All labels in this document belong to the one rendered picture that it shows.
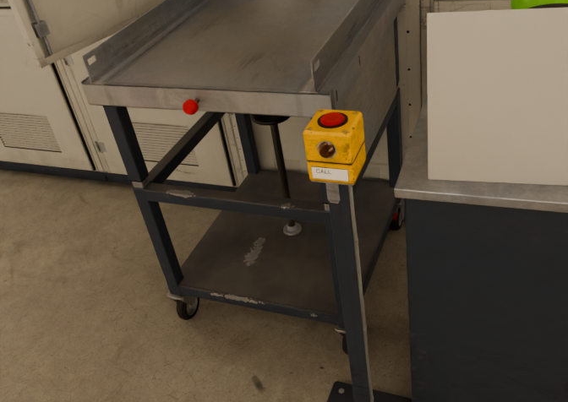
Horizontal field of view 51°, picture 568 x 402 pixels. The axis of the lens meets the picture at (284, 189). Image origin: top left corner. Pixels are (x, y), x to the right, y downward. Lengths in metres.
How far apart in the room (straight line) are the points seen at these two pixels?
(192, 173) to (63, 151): 0.65
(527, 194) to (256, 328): 1.06
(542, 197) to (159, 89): 0.82
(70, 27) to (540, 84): 1.23
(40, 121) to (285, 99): 1.72
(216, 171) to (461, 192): 1.45
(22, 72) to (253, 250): 1.30
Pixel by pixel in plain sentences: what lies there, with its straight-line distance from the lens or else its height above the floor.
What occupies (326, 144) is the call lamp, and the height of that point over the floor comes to 0.88.
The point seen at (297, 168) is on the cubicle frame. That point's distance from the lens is 2.20.
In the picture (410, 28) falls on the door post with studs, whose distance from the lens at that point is 1.83.
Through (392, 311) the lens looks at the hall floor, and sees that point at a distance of 1.86.
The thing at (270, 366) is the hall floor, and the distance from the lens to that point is 1.77.
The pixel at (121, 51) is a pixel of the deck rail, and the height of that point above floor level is 0.87.
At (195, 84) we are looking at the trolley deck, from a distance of 1.33.
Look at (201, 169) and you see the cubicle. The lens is 2.39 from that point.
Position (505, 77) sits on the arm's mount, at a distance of 0.98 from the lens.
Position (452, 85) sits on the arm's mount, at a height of 0.93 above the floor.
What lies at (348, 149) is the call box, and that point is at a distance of 0.95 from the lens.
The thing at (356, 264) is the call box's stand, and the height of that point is 0.58.
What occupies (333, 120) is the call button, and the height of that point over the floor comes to 0.91.
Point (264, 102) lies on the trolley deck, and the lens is 1.24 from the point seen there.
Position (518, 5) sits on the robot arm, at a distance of 1.11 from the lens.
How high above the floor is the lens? 1.37
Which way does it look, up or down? 35 degrees down
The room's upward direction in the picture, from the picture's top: 10 degrees counter-clockwise
